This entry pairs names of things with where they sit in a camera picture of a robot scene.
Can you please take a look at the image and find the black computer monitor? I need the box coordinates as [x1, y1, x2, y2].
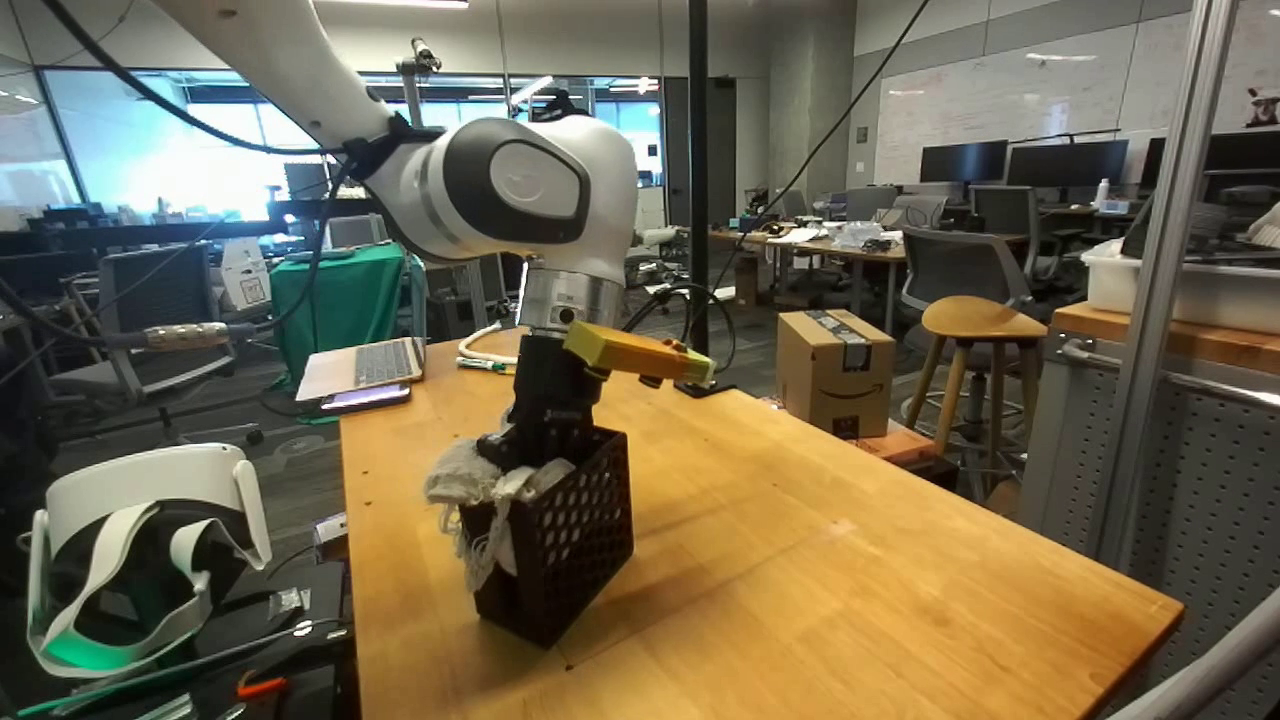
[1010, 137, 1134, 202]
[918, 137, 1013, 190]

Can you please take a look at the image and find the white VR headset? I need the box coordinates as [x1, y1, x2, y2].
[20, 440, 275, 685]

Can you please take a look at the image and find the small black perforated basket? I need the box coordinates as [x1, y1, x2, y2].
[455, 417, 642, 650]

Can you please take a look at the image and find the black metal stand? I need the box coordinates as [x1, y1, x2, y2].
[1093, 0, 1246, 572]

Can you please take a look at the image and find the white terry towel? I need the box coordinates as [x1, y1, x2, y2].
[422, 437, 580, 597]

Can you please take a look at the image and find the grey office chair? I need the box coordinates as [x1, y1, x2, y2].
[895, 228, 1036, 322]

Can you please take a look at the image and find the green cloth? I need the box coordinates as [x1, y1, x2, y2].
[269, 240, 414, 383]

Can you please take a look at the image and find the black pole stand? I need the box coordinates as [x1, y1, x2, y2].
[684, 0, 731, 400]

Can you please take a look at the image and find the white pipe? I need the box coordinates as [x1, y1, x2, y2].
[1111, 585, 1280, 720]

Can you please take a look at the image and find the white plastic bin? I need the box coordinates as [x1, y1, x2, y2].
[1078, 235, 1280, 336]

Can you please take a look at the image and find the dark smartphone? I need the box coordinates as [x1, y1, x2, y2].
[315, 380, 417, 417]

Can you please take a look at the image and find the wooden stool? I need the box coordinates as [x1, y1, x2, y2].
[904, 292, 1054, 484]

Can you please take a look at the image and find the black hanging cable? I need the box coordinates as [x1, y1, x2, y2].
[716, 0, 936, 275]

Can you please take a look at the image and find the silver laptop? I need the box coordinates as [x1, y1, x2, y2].
[293, 330, 434, 408]

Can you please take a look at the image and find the cardboard box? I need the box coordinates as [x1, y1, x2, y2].
[772, 309, 902, 443]

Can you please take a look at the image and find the grey pegboard cabinet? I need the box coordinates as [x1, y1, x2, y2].
[1015, 301, 1280, 644]

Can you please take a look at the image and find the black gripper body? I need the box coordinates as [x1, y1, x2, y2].
[509, 327, 612, 443]

